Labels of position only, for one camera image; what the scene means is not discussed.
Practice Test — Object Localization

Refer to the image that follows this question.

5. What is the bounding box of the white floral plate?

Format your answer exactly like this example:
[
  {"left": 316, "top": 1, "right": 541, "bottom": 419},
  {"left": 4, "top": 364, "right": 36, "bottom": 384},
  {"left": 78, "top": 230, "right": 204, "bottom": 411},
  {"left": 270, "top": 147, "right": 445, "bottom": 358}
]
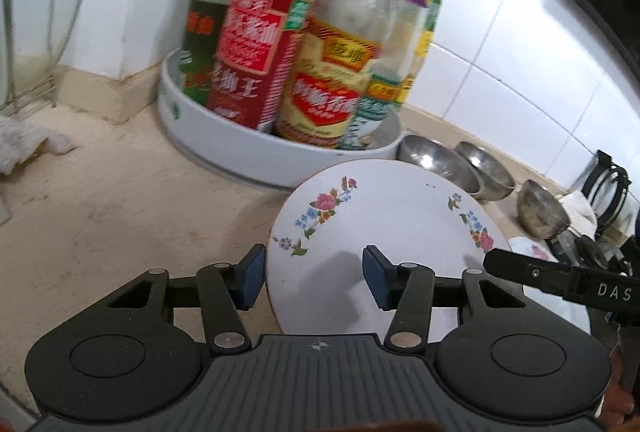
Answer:
[{"left": 266, "top": 160, "right": 509, "bottom": 337}]

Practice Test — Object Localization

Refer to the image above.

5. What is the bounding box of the steel bowl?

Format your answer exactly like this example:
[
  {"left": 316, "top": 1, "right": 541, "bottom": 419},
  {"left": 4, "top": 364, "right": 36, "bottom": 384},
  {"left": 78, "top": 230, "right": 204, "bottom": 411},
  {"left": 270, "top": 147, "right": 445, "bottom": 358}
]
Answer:
[
  {"left": 396, "top": 134, "right": 484, "bottom": 198},
  {"left": 454, "top": 141, "right": 515, "bottom": 202},
  {"left": 516, "top": 179, "right": 570, "bottom": 239}
]

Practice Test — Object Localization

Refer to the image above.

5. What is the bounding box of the white cloth on stove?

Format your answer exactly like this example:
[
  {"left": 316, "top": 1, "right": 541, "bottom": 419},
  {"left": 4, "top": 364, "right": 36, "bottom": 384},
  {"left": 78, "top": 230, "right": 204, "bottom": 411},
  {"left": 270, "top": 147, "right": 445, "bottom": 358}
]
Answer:
[{"left": 558, "top": 190, "right": 598, "bottom": 239}]

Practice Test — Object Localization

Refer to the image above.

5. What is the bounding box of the white floral cloth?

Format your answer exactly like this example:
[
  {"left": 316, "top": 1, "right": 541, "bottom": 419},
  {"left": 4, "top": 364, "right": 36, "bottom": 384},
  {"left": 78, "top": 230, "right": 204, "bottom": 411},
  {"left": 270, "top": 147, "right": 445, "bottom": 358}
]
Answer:
[{"left": 509, "top": 236, "right": 558, "bottom": 263}]

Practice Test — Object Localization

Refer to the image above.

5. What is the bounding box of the black stove pot support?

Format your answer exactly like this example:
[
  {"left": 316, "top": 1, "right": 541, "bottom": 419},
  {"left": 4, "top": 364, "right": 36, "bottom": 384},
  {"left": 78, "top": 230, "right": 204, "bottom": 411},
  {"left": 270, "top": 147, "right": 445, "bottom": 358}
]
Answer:
[{"left": 582, "top": 150, "right": 631, "bottom": 238}]

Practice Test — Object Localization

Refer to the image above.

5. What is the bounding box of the white rotating condiment rack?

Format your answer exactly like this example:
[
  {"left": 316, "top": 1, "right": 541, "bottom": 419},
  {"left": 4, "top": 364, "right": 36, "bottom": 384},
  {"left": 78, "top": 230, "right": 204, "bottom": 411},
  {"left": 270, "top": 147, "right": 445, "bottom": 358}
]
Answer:
[{"left": 157, "top": 50, "right": 404, "bottom": 191}]

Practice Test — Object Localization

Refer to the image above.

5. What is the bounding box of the green yellow oil bottle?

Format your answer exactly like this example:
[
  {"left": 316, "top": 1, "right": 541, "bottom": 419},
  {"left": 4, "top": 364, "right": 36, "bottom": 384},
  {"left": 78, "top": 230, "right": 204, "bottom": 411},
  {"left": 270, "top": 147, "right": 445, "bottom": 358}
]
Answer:
[{"left": 395, "top": 0, "right": 442, "bottom": 110}]

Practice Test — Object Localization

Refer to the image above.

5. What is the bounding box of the white rag left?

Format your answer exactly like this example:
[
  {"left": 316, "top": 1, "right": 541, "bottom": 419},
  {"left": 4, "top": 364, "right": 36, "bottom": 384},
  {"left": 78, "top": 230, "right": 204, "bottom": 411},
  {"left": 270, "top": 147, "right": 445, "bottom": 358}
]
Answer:
[{"left": 0, "top": 117, "right": 77, "bottom": 176}]

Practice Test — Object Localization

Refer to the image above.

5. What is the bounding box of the green label clear bottle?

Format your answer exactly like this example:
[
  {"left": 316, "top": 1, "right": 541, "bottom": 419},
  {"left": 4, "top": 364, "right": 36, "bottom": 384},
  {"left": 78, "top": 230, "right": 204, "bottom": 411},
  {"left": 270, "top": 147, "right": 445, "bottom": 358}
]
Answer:
[{"left": 178, "top": 0, "right": 264, "bottom": 106}]

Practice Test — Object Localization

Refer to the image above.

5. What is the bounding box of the yellow label vinegar bottle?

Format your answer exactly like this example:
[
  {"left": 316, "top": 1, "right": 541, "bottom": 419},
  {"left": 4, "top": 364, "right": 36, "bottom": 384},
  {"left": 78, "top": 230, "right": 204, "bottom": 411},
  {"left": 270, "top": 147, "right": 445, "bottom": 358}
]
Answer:
[{"left": 274, "top": 0, "right": 396, "bottom": 149}]

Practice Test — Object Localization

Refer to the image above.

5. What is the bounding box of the red label soy sauce bottle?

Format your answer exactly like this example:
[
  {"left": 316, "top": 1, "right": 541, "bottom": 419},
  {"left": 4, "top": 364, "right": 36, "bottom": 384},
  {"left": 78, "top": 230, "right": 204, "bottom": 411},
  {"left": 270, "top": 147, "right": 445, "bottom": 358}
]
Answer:
[{"left": 206, "top": 0, "right": 315, "bottom": 133}]

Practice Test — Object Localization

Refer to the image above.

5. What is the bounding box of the purple label white vinegar bottle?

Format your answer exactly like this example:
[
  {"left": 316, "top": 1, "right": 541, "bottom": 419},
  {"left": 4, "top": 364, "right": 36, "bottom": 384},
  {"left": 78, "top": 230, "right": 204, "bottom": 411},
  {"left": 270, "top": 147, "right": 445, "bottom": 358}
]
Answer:
[{"left": 338, "top": 0, "right": 431, "bottom": 150}]

